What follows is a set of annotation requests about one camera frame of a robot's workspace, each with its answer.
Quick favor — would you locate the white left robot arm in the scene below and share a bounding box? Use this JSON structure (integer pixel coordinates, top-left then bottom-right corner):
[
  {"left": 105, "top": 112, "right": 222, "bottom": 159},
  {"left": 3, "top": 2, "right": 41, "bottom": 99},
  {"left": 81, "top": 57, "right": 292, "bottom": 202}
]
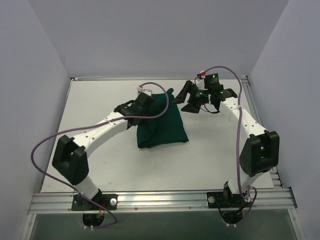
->
[{"left": 52, "top": 89, "right": 154, "bottom": 210}]

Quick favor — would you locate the aluminium front rail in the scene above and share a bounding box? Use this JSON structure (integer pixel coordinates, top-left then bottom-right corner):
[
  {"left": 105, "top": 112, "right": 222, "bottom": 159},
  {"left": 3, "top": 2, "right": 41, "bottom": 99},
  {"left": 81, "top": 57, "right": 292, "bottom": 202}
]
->
[{"left": 27, "top": 188, "right": 297, "bottom": 215}]

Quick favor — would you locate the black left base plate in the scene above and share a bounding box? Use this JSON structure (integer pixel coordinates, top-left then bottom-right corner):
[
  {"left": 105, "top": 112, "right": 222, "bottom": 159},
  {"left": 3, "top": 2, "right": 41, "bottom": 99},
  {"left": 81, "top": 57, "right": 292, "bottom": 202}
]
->
[{"left": 71, "top": 193, "right": 118, "bottom": 211}]

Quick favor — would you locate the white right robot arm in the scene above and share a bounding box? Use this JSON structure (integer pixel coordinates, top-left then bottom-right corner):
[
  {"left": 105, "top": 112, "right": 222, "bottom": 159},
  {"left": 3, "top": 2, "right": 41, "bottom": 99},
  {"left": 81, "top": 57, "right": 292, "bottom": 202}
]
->
[{"left": 172, "top": 80, "right": 280, "bottom": 207}]

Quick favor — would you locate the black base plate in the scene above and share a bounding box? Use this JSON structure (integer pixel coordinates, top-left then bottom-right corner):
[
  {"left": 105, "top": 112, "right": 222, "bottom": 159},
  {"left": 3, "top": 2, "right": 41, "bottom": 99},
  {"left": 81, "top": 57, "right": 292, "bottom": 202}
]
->
[
  {"left": 206, "top": 191, "right": 250, "bottom": 209},
  {"left": 71, "top": 193, "right": 118, "bottom": 211}
]

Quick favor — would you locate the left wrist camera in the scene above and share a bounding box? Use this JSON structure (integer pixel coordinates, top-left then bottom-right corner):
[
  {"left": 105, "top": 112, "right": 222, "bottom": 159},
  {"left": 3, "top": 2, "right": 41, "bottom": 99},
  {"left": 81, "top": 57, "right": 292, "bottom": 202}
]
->
[{"left": 137, "top": 85, "right": 152, "bottom": 96}]

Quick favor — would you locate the green surgical cloth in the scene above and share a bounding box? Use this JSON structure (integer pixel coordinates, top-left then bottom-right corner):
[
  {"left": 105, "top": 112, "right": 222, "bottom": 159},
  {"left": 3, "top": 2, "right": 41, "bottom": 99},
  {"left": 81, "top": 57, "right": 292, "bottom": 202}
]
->
[{"left": 136, "top": 103, "right": 189, "bottom": 149}]

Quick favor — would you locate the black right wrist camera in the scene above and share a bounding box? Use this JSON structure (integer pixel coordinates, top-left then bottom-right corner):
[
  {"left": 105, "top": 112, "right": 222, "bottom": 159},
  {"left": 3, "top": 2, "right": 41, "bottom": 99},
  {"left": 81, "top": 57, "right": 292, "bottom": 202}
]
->
[{"left": 204, "top": 73, "right": 224, "bottom": 92}]

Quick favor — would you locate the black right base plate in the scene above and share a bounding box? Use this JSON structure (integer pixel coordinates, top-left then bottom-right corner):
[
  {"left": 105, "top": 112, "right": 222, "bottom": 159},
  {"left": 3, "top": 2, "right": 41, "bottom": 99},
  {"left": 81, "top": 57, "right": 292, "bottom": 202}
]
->
[{"left": 206, "top": 191, "right": 250, "bottom": 209}]

